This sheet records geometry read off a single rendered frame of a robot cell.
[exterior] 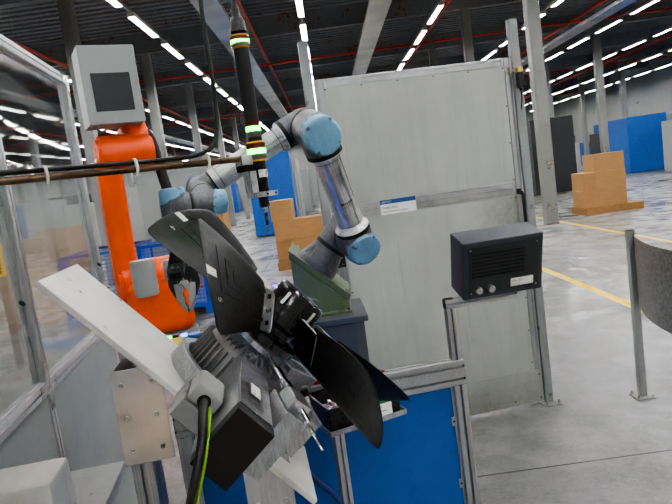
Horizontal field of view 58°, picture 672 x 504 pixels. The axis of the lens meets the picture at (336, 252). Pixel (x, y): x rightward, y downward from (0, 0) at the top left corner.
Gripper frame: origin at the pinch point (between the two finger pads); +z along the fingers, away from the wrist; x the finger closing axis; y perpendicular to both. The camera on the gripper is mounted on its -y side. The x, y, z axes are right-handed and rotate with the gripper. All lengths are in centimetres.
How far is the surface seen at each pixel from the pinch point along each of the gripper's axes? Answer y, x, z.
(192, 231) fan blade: -37.2, -8.4, -23.8
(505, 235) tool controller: -4, -97, -9
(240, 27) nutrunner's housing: -38, -26, -68
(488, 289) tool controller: -3, -90, 7
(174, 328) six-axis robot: 336, 58, 72
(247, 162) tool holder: -39, -23, -38
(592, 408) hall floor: 129, -194, 112
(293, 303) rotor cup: -51, -28, -6
